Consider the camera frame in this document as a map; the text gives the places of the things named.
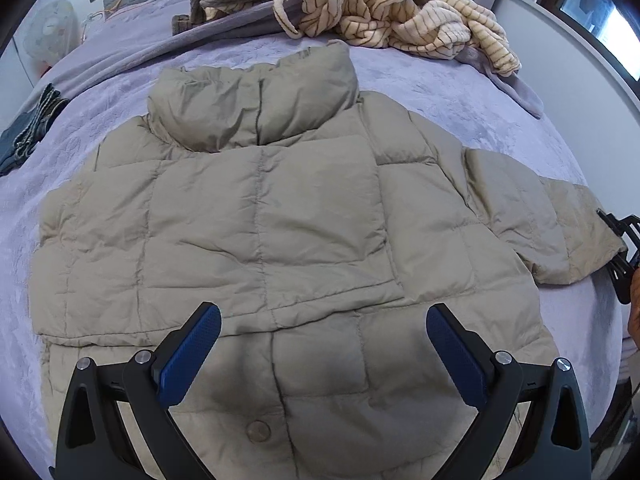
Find beige puffer jacket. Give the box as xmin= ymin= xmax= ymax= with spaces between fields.
xmin=29 ymin=42 xmax=625 ymax=479

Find person's right hand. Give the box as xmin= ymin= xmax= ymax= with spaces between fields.
xmin=627 ymin=269 xmax=640 ymax=349

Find grey lilac fleece cloth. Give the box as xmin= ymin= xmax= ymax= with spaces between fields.
xmin=454 ymin=47 xmax=544 ymax=119

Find dark framed window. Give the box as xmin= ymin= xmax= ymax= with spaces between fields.
xmin=537 ymin=0 xmax=639 ymax=93

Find folded blue jeans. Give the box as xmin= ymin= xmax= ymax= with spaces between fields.
xmin=0 ymin=84 xmax=68 ymax=177

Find cream striped fleece garment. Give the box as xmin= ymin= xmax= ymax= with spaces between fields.
xmin=273 ymin=0 xmax=521 ymax=77

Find white covered fan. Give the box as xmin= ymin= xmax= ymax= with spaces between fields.
xmin=23 ymin=0 xmax=80 ymax=66

